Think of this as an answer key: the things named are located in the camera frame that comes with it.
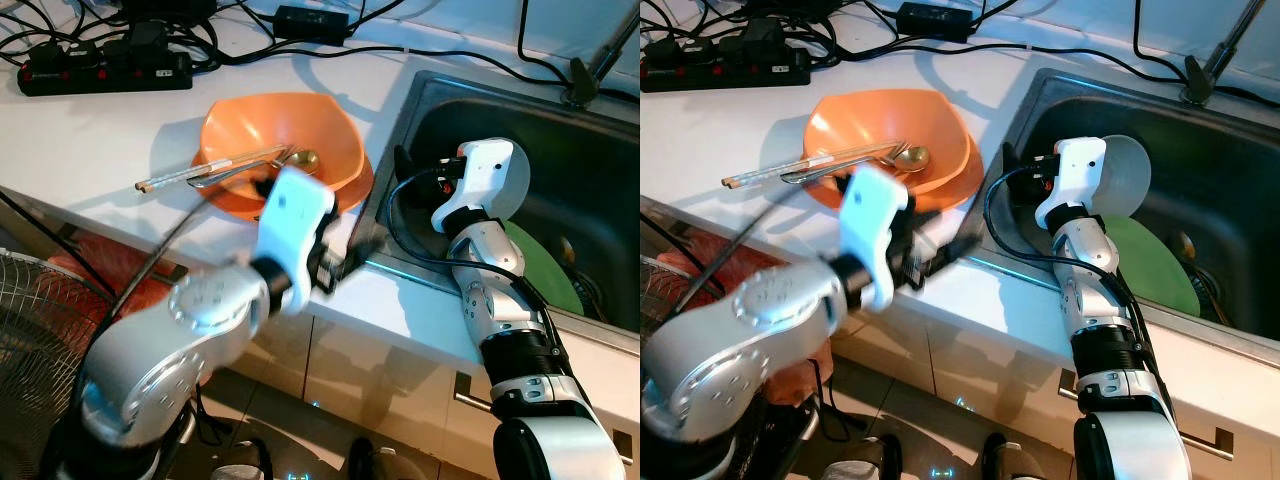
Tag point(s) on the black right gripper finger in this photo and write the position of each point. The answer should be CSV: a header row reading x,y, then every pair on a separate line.
x,y
1014,165
412,168

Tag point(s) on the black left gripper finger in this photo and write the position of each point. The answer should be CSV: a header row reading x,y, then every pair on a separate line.
x,y
360,256
955,252

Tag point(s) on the grey plastic bowl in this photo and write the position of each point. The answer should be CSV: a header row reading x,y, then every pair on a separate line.
x,y
1128,175
518,180

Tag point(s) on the gold metal spoon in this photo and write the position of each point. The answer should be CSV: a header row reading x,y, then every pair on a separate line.
x,y
303,160
910,156

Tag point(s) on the orange plastic bowl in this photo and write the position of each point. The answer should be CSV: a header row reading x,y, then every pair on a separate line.
x,y
900,120
300,125

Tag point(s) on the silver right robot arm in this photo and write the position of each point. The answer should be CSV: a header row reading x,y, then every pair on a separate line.
x,y
500,300
1095,290

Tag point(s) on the white kitchen cabinet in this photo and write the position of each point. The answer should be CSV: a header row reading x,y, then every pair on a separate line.
x,y
400,370
1000,370

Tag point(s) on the stainless steel sink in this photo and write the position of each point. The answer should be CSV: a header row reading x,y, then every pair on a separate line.
x,y
1200,180
560,170

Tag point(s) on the green plastic plate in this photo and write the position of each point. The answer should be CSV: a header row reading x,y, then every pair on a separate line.
x,y
1150,265
545,270

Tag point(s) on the black and silver faucet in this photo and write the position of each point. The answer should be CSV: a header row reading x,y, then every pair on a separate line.
x,y
1195,85
582,85

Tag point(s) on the black power adapter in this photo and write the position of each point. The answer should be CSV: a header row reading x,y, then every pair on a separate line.
x,y
310,22
935,20

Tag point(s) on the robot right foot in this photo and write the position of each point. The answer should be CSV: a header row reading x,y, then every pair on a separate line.
x,y
1010,460
372,462

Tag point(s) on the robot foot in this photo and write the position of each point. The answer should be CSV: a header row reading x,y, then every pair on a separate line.
x,y
1010,460
372,462
860,460
240,462

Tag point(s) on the red plastic bag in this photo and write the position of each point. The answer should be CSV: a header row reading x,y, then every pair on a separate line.
x,y
80,262
700,265

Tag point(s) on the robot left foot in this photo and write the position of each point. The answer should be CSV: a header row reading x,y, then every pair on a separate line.
x,y
240,462
860,460

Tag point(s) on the standing fan with metal grille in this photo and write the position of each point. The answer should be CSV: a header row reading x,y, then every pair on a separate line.
x,y
30,330
660,300

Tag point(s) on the black power strip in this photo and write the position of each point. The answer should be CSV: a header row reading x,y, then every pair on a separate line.
x,y
720,72
100,75

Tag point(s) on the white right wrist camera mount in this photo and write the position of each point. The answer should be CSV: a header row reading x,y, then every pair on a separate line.
x,y
480,180
1072,180

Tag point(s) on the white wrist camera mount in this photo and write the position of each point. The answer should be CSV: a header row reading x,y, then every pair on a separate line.
x,y
875,230
295,225
1072,180
480,180

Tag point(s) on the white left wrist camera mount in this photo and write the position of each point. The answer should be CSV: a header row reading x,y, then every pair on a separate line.
x,y
875,230
295,225

